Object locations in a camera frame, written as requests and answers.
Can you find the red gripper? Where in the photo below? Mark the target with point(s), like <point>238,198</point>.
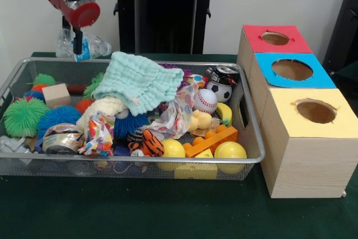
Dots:
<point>84,15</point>

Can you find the clear bottle with blue label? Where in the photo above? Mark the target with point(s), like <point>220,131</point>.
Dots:
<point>93,46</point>

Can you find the mint green muslin cloth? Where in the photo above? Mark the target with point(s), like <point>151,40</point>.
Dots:
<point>140,82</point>

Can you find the polka dot cloth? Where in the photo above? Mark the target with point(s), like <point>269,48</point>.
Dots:
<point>98,135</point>
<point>179,116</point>

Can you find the wooden three-hole box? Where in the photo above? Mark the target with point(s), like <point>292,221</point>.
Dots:
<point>307,160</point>

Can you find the plain wooden cube block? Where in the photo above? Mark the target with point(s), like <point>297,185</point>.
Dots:
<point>57,94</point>

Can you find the cream muslin cloth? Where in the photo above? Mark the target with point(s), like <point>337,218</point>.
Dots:
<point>106,107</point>

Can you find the blue spiky ball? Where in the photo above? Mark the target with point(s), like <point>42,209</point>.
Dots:
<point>58,118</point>

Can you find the green spiky ball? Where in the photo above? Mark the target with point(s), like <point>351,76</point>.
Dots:
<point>23,116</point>

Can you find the crushed cream can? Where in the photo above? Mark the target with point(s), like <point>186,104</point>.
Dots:
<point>64,139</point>

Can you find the white baseball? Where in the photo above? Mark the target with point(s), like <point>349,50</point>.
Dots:
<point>205,101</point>

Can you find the small soccer ball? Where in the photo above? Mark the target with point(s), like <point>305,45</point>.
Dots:
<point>221,92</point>

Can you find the dark green table cloth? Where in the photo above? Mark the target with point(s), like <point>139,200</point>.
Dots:
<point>349,71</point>
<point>140,211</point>

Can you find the black upright stand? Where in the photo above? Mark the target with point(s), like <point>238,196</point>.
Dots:
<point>344,26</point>

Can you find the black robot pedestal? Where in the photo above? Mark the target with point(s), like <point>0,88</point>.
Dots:
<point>165,20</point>

